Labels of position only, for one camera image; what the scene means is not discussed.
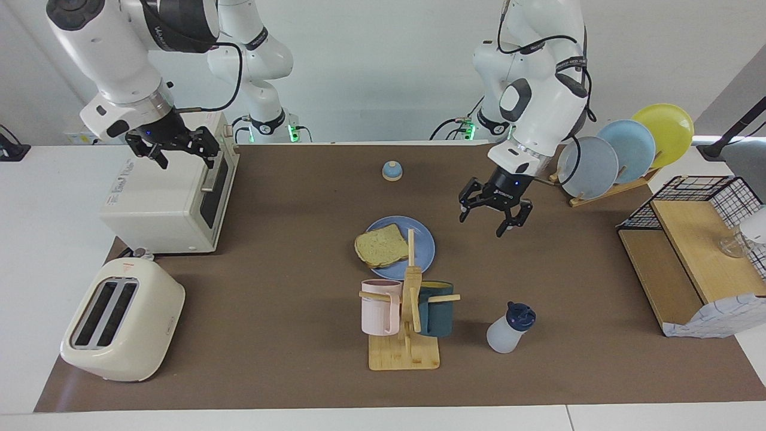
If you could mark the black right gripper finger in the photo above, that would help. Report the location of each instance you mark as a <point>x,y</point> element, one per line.
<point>142,148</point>
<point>206,146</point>

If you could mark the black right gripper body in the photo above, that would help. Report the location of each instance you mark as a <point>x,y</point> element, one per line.
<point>161,134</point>

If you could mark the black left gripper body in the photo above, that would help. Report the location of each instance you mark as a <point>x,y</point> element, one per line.
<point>507,188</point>

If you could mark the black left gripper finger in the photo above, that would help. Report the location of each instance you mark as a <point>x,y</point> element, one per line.
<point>471,194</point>
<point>516,215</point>

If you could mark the toasted bread slice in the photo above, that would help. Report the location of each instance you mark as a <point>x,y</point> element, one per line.
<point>380,246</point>

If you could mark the translucent seasoning bottle navy cap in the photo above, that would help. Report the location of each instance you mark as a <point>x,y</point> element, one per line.
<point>502,335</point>

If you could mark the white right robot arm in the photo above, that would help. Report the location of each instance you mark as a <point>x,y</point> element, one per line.
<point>102,48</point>

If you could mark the grey round plate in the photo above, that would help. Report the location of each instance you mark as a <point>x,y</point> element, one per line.
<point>592,167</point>

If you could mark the wooden plate rack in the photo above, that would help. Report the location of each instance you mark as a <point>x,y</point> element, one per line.
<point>604,194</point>

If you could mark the light blue round plate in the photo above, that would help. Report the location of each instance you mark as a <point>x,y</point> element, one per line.
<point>634,146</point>

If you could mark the yellow round plate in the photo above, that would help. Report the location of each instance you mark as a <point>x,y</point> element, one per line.
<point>670,129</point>

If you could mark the white power strip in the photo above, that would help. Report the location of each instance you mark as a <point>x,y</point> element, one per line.
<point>72,139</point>

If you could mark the small blue call bell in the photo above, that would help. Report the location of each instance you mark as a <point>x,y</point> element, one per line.
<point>392,172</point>

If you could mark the white toaster oven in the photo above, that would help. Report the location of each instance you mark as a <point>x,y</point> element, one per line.
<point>134,236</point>

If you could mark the teal mug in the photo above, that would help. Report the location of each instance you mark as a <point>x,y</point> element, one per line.
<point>437,314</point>

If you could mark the black clamp base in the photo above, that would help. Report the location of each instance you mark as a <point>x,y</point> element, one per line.
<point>12,151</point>

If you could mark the pink mug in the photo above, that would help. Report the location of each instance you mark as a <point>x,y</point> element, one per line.
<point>377,311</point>

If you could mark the brown table mat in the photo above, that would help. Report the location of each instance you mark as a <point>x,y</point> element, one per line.
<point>269,299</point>

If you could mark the wooden mug tree stand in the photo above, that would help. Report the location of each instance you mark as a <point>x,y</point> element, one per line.
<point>404,356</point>

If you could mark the wooden two-tier shelf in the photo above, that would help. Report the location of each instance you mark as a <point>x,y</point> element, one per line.
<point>694,251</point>

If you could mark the cream two-slot toaster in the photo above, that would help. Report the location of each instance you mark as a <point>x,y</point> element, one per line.
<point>143,335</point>

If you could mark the clear drinking glass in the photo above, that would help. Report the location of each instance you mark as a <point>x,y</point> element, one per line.
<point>733,246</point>

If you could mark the white checked cloth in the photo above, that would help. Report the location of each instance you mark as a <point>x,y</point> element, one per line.
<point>718,317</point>

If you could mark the white rounded object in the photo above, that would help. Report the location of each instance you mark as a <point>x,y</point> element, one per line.
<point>755,226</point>

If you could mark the black camera stand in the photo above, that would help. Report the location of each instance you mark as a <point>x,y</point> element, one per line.
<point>727,137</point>

